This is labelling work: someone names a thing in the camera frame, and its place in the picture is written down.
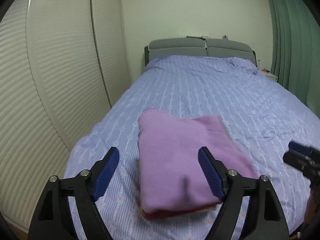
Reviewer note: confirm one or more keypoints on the purple sweater with green print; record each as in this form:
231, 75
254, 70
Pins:
170, 174

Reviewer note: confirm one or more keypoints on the blue floral striped bedspread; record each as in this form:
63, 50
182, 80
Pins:
261, 116

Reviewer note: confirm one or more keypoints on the white nightstand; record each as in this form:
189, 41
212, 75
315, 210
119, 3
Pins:
269, 75

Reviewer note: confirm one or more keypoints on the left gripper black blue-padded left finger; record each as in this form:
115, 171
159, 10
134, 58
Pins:
52, 218

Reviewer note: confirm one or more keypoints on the green curtain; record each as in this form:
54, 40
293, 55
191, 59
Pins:
296, 50

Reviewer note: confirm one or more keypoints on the folded clothes stack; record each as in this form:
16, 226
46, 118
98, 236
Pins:
163, 214

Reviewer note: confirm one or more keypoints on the grey upholstered headboard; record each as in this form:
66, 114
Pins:
195, 46

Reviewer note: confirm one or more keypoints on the white louvered wardrobe doors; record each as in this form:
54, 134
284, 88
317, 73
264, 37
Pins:
63, 66

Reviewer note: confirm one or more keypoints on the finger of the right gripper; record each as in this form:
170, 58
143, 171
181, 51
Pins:
296, 160
301, 149

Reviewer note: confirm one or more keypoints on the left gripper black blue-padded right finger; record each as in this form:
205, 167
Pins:
264, 217

